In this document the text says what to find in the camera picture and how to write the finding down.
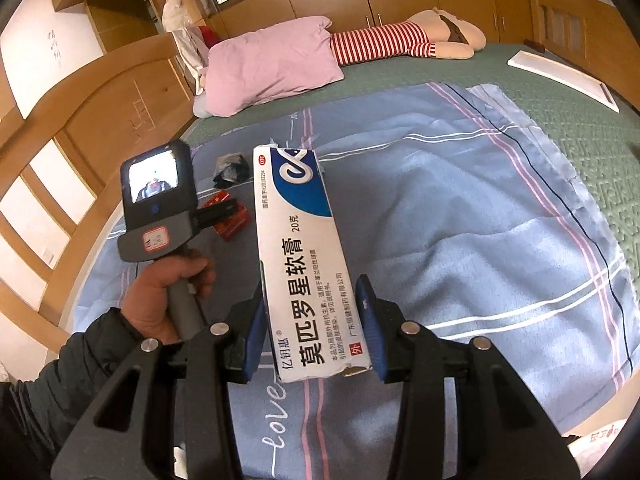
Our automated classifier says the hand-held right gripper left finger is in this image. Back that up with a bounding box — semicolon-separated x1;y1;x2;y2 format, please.
50;280;266;480

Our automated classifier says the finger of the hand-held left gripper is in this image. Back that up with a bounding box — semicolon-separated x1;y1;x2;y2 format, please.
195;197;241;228

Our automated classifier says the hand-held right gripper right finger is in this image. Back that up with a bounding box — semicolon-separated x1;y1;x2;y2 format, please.
354;274;568;480

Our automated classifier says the red box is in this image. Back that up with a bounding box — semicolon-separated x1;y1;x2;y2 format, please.
212;191;251;242

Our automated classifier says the white blue ointment box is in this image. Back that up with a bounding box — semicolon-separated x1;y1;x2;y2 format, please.
252;144;374;384

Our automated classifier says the person's left forearm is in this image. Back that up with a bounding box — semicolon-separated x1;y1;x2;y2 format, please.
0;307;151;480

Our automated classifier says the person's left hand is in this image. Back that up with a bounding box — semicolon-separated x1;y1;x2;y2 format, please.
120;252;217;341

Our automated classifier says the dark crumpled bag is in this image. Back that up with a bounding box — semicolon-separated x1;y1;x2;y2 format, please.
212;154;250;189

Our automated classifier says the blue striped blanket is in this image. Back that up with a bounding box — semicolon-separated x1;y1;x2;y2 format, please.
75;82;634;480

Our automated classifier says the pink pillow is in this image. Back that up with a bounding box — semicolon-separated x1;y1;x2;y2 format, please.
204;16;346;119

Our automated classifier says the white red cloth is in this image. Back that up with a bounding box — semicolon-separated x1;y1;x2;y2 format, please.
172;24;221;96

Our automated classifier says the striped plush doll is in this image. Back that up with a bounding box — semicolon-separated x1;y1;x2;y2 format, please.
330;7;488;67

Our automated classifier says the white printed bag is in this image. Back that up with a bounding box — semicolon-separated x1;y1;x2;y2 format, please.
562;427;627;480

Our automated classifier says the green bed cover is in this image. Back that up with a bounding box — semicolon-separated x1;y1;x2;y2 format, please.
180;42;640;281

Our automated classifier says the white flat board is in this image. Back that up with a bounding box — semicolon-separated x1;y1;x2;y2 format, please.
507;50;621;114

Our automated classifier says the wooden bed footboard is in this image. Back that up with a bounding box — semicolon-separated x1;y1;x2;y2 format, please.
520;0;640;81

